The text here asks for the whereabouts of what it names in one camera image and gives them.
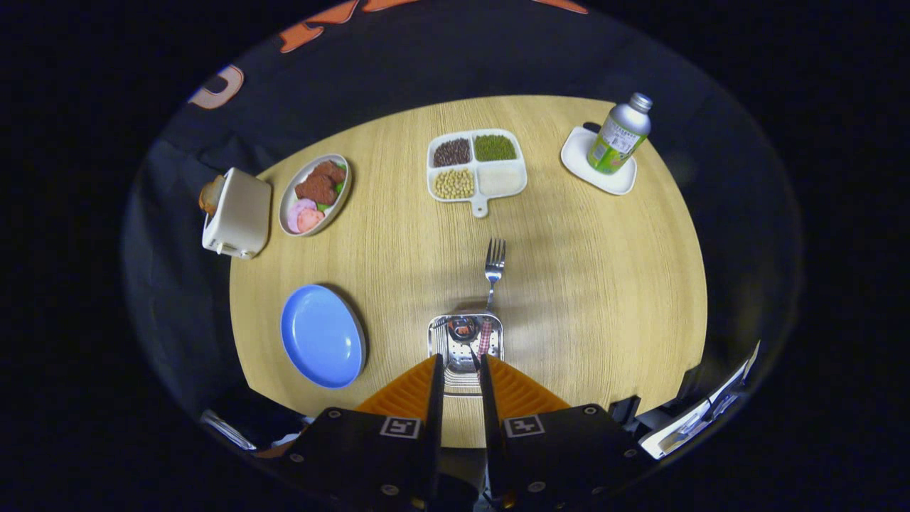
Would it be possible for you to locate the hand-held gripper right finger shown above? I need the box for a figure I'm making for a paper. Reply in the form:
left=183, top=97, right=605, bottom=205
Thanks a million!
left=479, top=353, right=655, bottom=511

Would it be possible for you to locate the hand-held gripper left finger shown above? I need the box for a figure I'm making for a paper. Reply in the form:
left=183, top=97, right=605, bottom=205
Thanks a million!
left=281, top=353, right=446, bottom=511

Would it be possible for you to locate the spoon with red checked handle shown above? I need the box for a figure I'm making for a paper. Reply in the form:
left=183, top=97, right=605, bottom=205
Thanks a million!
left=448, top=317, right=481, bottom=370

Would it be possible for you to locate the fork with red checked handle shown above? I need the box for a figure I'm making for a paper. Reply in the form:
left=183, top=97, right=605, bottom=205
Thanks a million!
left=478, top=238, right=507, bottom=358

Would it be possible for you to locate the blue plate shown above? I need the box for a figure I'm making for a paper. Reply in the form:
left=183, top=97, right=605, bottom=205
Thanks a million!
left=280, top=284, right=367, bottom=389

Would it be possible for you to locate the green lettuce leaf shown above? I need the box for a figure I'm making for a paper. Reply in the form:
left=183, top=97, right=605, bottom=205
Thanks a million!
left=316, top=178, right=347, bottom=213

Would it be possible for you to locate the white oval food plate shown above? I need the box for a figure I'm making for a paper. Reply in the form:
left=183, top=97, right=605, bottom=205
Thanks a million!
left=279, top=154, right=352, bottom=237

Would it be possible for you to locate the white toaster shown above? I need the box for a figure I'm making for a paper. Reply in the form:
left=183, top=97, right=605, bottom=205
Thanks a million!
left=202, top=168, right=272, bottom=260

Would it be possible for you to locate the brown meat piece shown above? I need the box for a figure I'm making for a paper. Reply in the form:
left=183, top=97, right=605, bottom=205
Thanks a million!
left=295, top=161, right=347, bottom=206

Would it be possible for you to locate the white divided tray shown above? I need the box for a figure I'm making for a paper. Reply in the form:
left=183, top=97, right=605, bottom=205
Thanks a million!
left=427, top=129, right=528, bottom=218

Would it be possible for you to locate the pile of yellow beans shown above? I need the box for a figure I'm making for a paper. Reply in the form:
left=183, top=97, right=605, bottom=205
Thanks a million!
left=434, top=168, right=475, bottom=200

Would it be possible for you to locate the white coaster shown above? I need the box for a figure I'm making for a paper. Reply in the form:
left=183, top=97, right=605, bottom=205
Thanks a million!
left=560, top=126, right=638, bottom=196

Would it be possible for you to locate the pile of dark beans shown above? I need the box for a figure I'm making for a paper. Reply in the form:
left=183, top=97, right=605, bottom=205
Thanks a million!
left=433, top=138, right=472, bottom=168

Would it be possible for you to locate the pile of green beans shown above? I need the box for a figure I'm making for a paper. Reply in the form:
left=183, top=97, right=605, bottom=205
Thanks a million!
left=474, top=134, right=518, bottom=161

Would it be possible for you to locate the silver bottle green label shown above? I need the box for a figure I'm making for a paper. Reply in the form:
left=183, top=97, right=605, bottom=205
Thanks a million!
left=587, top=92, right=653, bottom=176

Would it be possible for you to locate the metal wire cutlery rack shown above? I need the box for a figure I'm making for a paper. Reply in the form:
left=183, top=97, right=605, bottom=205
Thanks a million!
left=427, top=313, right=505, bottom=398

